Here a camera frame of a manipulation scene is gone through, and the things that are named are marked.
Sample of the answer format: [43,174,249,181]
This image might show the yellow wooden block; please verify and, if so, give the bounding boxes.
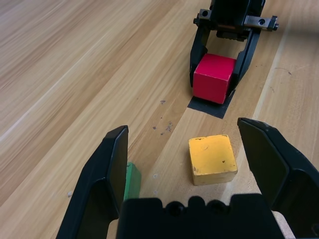
[188,134,238,186]

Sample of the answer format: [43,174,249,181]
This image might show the green wooden block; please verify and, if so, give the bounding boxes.
[124,161,142,201]

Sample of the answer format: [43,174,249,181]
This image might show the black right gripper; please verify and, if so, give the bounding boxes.
[189,0,279,97]

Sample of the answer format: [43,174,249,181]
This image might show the black square tape marker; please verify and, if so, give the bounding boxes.
[187,89,236,119]

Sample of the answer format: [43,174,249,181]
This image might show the red wooden block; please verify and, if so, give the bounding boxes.
[193,53,237,105]

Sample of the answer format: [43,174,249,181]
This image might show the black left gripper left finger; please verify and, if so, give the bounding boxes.
[55,125,129,239]

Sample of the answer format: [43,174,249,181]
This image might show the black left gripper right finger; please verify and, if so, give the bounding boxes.
[237,118,319,239]

